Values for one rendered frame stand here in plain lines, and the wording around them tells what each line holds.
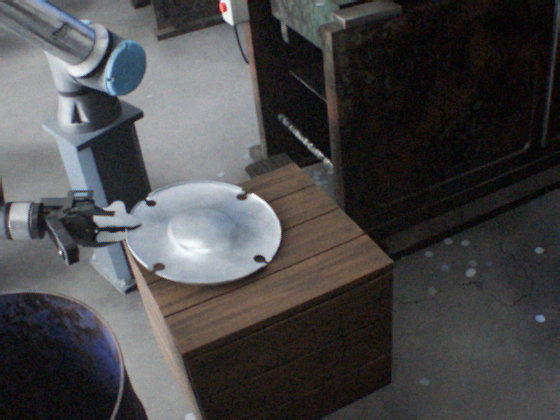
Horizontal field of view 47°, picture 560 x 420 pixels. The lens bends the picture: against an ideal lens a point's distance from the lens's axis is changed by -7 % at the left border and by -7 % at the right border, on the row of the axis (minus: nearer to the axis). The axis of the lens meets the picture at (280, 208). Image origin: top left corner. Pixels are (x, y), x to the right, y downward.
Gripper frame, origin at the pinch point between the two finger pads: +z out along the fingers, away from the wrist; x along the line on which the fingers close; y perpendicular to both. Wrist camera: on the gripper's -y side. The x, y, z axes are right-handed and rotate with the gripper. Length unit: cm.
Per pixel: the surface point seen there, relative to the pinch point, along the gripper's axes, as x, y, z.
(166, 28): 42, 196, -11
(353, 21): -29, 29, 43
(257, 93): 12, 74, 26
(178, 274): 0.7, -12.1, 8.7
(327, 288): 0.3, -16.3, 33.9
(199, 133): 41, 100, 8
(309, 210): 0.6, 5.6, 33.1
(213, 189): 0.5, 12.4, 14.6
